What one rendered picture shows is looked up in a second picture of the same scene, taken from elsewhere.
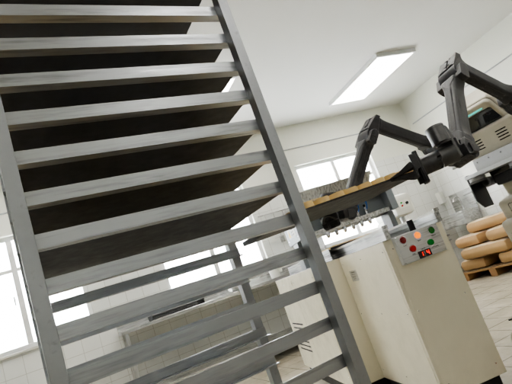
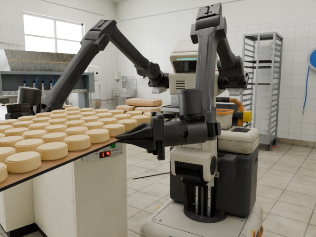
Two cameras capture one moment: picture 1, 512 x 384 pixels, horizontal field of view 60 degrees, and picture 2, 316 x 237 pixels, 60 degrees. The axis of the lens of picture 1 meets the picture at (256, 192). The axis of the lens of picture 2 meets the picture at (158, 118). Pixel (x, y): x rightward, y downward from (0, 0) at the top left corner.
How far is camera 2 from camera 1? 88 cm
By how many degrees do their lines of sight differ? 36
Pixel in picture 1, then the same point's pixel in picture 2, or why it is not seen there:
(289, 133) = not seen: outside the picture
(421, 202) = (105, 74)
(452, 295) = (112, 189)
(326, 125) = not seen: outside the picture
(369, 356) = (28, 206)
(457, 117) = (208, 81)
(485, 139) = (188, 82)
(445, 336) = (95, 221)
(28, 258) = not seen: outside the picture
